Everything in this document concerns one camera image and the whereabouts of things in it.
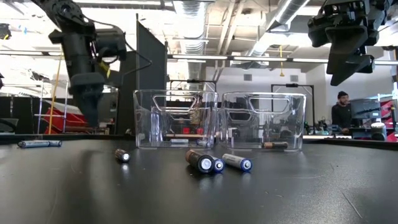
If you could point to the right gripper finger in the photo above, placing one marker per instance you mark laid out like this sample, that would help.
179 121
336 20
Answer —
345 43
357 67

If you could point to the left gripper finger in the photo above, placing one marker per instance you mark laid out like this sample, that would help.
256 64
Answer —
90 105

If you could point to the clear plastic bin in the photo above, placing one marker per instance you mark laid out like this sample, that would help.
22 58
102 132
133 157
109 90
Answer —
146 124
295 124

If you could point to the black battery with copper end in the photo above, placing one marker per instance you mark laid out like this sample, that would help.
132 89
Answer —
199 161
122 156
276 145

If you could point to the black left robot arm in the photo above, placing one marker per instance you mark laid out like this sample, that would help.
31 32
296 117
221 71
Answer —
68 12

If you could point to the silver metal shelf rack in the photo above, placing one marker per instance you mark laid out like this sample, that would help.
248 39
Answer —
65 99

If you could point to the yellow tag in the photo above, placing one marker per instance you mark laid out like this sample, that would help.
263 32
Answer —
105 69

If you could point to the red storage bins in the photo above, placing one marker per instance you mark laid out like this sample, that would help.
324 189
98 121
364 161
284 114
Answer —
62 123

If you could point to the long ceiling light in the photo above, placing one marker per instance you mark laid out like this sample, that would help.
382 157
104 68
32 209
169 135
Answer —
199 57
308 60
261 58

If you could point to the dark monitor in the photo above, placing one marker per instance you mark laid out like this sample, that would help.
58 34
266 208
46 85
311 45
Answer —
365 109

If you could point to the person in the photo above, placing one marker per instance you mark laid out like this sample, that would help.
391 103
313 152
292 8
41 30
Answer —
340 115

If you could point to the red equipment rack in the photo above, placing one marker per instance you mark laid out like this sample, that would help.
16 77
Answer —
388 109

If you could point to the grey round canister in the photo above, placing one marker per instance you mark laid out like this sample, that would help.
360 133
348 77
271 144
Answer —
378 132

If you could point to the dark partition panel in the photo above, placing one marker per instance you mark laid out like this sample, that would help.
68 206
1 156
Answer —
149 62

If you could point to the black office chair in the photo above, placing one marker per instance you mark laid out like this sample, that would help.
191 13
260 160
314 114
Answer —
7 126

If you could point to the small red box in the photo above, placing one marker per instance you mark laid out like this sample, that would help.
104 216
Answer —
200 130
186 130

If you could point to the wooden workbench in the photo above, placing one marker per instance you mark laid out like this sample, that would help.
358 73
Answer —
192 136

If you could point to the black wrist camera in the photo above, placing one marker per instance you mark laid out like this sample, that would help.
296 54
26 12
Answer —
112 43

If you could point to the silver ventilation duct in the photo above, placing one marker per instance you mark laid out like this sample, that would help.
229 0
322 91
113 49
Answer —
289 12
191 31

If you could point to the grey wall vent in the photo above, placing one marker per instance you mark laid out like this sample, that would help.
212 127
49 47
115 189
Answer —
294 78
247 77

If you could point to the black metal frame stand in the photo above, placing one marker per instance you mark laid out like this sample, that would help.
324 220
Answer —
292 85

